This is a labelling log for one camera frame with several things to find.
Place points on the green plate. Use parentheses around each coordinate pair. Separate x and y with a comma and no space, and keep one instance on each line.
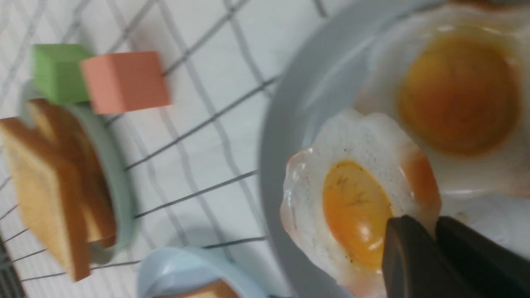
(109,155)

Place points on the green foam cube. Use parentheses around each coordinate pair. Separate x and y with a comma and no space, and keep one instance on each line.
(57,72)

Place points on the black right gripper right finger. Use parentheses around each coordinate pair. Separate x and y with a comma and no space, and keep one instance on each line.
(492,270)

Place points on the white checkered tablecloth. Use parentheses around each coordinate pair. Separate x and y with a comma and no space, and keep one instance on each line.
(193,164)

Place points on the orange foam cube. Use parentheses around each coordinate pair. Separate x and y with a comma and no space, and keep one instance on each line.
(124,82)

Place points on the grey speckled plate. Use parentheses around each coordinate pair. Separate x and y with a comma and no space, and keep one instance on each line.
(326,77)

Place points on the fried egg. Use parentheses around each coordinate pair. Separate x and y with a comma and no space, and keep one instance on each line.
(340,192)
(456,78)

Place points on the toast slice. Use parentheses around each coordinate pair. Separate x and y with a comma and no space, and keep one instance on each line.
(61,130)
(48,188)

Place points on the light blue plate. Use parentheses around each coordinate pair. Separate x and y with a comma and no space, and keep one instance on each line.
(172,271)

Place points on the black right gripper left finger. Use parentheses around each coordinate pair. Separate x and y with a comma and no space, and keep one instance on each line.
(414,266)

